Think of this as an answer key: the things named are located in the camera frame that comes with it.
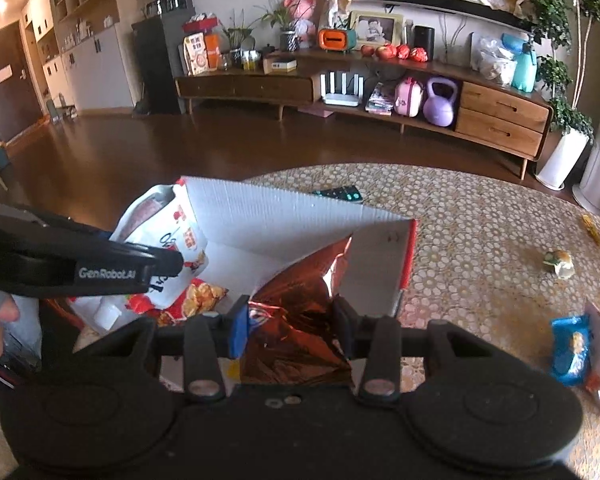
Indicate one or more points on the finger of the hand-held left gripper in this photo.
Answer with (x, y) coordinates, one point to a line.
(167, 265)

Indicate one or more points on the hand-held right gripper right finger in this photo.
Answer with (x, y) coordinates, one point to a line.
(345, 330)

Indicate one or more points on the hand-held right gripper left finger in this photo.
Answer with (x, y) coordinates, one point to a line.
(239, 330)

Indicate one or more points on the copper foil snack packet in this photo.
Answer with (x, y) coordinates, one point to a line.
(295, 320)

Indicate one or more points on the red cardboard box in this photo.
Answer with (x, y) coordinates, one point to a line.
(280, 210)

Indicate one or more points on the clear yellow cake packet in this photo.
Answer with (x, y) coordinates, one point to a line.
(560, 265)

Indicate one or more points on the blue snack packet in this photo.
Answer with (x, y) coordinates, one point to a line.
(570, 350)

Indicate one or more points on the white bag red print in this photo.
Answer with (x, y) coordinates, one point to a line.
(145, 220)

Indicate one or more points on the black teal remote control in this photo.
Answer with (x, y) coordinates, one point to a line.
(337, 194)

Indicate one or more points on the patterned tablecloth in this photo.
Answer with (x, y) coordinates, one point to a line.
(480, 220)

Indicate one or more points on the brown door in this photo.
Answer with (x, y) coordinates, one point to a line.
(7, 90)

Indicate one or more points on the dark tall cabinet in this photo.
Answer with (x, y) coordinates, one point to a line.
(155, 70)

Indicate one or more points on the orange white snack box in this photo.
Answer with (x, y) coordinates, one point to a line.
(197, 55)

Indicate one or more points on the small yellow jar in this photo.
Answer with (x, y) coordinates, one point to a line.
(250, 60)

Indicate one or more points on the small yellowish box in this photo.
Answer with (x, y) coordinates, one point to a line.
(280, 66)

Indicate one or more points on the stack of magazines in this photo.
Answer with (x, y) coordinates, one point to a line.
(380, 102)

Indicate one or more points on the white router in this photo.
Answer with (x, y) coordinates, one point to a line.
(341, 95)

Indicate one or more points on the pink case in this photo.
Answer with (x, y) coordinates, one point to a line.
(408, 99)

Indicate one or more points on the purple kettlebell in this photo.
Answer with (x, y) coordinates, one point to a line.
(440, 107)

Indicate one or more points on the red gift box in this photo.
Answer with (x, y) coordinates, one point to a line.
(200, 25)

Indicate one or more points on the plant in patterned vase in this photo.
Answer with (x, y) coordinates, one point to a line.
(289, 40)

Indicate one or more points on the wooden television cabinet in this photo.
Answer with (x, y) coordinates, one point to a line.
(500, 120)

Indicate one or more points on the yellow wrapper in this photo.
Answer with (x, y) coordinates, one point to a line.
(590, 225)

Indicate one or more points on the red apple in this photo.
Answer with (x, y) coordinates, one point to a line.
(385, 52)
(368, 51)

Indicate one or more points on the potted tree white pot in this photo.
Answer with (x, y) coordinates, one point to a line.
(565, 155)

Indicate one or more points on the red wrapped fruit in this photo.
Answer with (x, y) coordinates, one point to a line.
(419, 55)
(403, 52)

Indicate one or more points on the pink plush toy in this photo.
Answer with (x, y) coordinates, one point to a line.
(300, 10)

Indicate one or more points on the black speaker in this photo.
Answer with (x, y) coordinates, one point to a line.
(423, 42)

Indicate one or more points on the clear plastic bag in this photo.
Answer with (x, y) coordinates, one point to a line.
(492, 62)

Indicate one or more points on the teal spray bottle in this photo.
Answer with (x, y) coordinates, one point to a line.
(522, 70)

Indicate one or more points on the photo frame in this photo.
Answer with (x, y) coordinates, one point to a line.
(376, 27)

